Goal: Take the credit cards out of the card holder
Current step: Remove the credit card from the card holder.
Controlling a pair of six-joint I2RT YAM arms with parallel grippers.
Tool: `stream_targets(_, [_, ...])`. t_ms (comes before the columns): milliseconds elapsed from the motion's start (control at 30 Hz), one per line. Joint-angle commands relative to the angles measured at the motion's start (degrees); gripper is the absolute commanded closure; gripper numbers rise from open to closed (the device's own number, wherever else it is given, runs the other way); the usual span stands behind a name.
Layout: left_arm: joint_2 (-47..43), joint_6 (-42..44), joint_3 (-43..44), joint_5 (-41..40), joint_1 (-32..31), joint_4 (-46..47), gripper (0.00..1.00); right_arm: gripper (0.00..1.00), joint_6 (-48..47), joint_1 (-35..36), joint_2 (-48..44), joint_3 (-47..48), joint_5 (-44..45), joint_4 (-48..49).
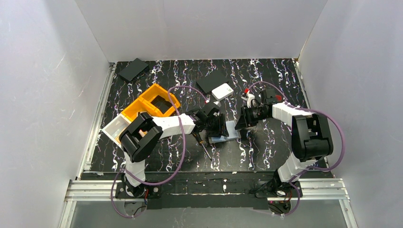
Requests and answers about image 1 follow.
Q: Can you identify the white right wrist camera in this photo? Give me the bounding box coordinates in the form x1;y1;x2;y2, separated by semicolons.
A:
241;89;259;108

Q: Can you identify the black flat pad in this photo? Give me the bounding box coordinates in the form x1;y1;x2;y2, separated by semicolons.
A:
118;58;149;82

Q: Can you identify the white plastic bin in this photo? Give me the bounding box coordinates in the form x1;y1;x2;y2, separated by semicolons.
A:
102;114;131;148

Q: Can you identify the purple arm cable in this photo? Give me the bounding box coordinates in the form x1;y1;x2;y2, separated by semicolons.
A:
247;81;346;217
110;85;210;219

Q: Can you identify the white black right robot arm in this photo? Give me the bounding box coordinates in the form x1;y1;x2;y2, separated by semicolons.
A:
235;89;333;185

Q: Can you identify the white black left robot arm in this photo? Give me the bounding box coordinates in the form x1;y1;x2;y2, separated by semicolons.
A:
119;101;229;187

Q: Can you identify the yellow plastic bin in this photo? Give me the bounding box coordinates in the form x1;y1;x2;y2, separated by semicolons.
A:
121;83;181;122

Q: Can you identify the black flat box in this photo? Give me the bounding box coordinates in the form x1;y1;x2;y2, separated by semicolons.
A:
196;70;229;94

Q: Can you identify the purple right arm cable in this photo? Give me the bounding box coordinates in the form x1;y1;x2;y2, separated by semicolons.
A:
247;81;346;217

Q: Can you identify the aluminium front rail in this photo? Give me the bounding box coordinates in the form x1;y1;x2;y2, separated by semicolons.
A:
65;178;350;201

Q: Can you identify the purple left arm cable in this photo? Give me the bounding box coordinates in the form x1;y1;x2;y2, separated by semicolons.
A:
110;85;210;219

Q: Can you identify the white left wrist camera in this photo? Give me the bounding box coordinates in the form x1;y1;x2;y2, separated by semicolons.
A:
213;101;221;109

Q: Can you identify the black card in bin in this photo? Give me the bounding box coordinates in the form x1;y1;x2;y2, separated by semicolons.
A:
151;96;172;114

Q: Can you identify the aluminium left side rail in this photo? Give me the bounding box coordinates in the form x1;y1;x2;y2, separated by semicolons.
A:
76;63;116;180

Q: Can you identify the white rectangular box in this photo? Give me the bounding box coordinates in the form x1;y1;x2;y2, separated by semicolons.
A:
211;83;234;101

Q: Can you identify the yellow black screwdriver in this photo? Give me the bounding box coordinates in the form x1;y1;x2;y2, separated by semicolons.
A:
199;141;212;161

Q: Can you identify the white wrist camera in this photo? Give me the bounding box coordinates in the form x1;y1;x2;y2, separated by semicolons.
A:
213;101;221;109
241;89;259;108

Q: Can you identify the aluminium rail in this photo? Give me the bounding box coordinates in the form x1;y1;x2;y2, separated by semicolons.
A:
65;178;350;201
76;63;116;180

